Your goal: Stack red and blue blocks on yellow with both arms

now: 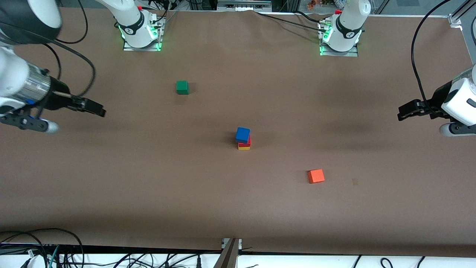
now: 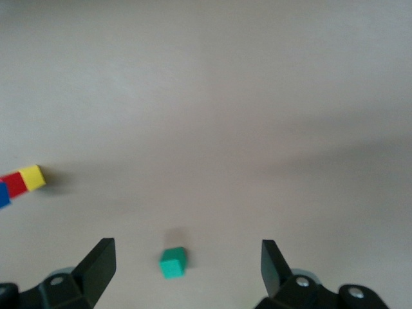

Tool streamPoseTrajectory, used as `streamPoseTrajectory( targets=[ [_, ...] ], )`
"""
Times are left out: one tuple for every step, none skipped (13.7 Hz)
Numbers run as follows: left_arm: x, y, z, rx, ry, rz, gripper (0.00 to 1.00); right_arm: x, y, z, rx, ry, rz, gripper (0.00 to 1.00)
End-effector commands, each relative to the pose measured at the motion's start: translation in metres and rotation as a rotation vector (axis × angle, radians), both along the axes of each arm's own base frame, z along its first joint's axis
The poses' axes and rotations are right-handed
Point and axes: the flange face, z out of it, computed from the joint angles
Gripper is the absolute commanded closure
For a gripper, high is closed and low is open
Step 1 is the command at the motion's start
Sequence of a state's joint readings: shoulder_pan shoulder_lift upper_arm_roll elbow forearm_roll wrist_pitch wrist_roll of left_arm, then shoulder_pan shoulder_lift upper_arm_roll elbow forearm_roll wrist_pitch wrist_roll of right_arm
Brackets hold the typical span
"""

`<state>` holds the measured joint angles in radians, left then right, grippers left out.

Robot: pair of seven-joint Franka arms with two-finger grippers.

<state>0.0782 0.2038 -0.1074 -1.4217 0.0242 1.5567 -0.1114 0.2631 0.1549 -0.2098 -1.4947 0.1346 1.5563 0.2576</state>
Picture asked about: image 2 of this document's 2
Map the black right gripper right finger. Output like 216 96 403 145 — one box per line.
256 239 391 309

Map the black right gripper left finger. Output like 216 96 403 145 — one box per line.
0 238 117 309

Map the red cube block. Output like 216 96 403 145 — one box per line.
0 171 28 198

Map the blue cube block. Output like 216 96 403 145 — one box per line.
0 181 12 210

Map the green cube block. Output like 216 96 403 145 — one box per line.
158 246 188 281

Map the yellow cube block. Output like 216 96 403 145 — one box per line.
17 164 47 192

